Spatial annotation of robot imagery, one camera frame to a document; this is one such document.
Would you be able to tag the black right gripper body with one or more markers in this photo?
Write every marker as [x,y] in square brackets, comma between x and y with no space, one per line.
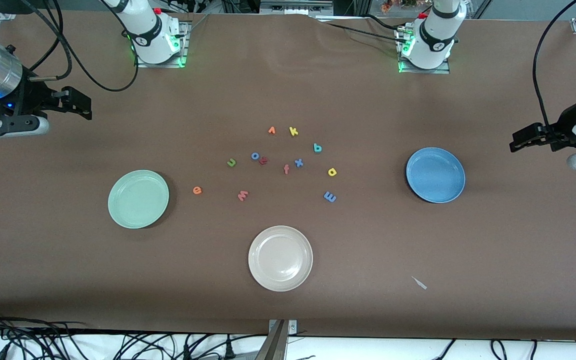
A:
[30,97]

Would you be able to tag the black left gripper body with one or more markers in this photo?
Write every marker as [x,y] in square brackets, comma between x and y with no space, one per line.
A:
[565,124]

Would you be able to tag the green foam letter u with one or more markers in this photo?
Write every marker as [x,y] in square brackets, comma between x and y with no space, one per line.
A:
[229,163]

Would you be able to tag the pink foam letter w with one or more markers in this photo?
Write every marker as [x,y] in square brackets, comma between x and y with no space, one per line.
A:
[242,196]

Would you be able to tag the yellow foam letter a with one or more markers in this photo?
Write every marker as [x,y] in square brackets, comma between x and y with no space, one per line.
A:
[329,172]

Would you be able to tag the blue foam letter m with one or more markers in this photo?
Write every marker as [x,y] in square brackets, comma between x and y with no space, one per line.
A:
[329,197]

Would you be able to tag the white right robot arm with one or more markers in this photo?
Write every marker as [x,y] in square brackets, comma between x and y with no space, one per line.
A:
[150,37]

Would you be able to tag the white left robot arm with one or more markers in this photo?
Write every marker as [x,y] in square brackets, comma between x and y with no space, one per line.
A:
[433,42]

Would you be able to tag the blue plate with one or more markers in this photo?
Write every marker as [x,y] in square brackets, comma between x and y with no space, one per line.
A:
[435,175]

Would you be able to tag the green plate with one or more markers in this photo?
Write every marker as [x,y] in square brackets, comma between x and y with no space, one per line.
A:
[138,200]

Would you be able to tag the small white paper scrap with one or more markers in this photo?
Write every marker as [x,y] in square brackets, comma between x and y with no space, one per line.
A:
[419,283]

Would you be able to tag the orange flower decoration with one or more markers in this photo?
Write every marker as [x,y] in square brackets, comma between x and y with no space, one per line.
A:
[398,5]

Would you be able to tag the brown table cover sheet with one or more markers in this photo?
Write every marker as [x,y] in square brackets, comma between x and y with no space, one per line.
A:
[288,90]

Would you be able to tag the grey metal box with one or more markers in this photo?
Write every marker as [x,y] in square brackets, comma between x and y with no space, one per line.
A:
[295,7]

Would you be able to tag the beige plate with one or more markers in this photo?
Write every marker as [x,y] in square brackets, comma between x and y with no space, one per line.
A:
[280,258]

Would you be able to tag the aluminium corner bracket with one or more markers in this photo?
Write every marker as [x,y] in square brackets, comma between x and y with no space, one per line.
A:
[7,14]

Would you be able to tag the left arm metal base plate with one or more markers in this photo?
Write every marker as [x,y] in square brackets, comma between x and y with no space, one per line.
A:
[443,70]

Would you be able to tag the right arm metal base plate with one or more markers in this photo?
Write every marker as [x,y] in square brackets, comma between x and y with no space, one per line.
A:
[184,45]

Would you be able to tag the grey metal bracket post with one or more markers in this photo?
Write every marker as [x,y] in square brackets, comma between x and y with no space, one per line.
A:
[278,340]

